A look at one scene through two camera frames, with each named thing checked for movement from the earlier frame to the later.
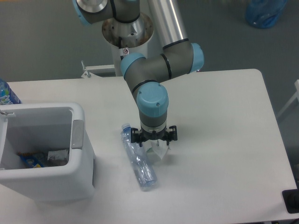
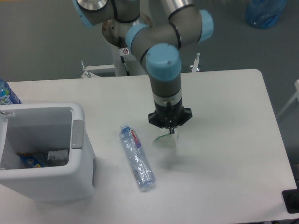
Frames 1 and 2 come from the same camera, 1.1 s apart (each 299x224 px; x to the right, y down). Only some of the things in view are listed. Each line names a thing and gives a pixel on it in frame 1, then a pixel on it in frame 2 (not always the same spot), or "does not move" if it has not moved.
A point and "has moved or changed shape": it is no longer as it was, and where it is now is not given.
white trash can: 32,127 does not move
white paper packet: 151,146 has moved or changed shape
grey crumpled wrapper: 58,155 does not move
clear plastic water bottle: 145,172 does not move
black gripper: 137,136 to 170,116
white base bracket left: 88,74 does not move
